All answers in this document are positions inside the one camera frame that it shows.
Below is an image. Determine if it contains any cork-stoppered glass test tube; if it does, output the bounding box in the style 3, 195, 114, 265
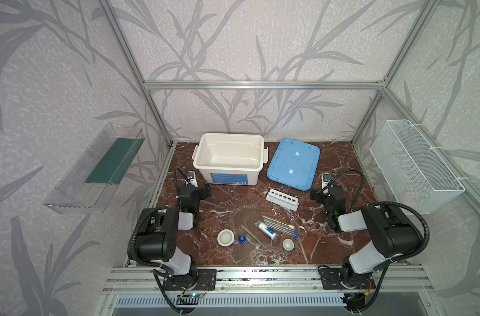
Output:
262, 216, 295, 230

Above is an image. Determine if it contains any blue-capped test tube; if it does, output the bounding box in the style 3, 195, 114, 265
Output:
268, 225, 299, 239
264, 220, 299, 238

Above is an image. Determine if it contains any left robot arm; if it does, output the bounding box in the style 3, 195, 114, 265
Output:
127, 184, 211, 283

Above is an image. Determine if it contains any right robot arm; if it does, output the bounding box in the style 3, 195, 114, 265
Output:
310, 186, 430, 288

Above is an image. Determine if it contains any white test tube rack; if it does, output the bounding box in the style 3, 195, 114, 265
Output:
266, 189, 299, 211

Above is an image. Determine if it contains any blue plastic bin lid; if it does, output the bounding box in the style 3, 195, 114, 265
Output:
267, 138, 321, 192

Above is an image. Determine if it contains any large white ceramic dish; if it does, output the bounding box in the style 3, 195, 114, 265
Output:
217, 229, 235, 247

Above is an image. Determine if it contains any white plastic storage bin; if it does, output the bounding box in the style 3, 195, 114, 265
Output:
192, 133, 268, 186

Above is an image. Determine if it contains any small white ceramic crucible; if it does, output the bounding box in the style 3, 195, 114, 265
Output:
282, 238, 295, 251

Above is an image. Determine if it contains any blue base small flask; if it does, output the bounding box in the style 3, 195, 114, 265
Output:
237, 234, 247, 244

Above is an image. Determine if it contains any white gauze roll blue label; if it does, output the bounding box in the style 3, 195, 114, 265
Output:
255, 221, 278, 240

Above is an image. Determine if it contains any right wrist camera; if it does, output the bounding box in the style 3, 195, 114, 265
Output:
320, 173, 332, 190

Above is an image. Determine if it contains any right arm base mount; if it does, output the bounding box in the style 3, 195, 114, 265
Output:
317, 265, 376, 292

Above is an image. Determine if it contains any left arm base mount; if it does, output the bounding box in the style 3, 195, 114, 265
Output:
162, 269, 218, 291

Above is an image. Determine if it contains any white wire mesh basket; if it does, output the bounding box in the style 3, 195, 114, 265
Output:
370, 119, 466, 214

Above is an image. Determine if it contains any aluminium front rail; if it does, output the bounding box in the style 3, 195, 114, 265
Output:
101, 264, 435, 294

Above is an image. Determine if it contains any clear acrylic wall shelf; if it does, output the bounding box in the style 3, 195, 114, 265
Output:
43, 123, 145, 215

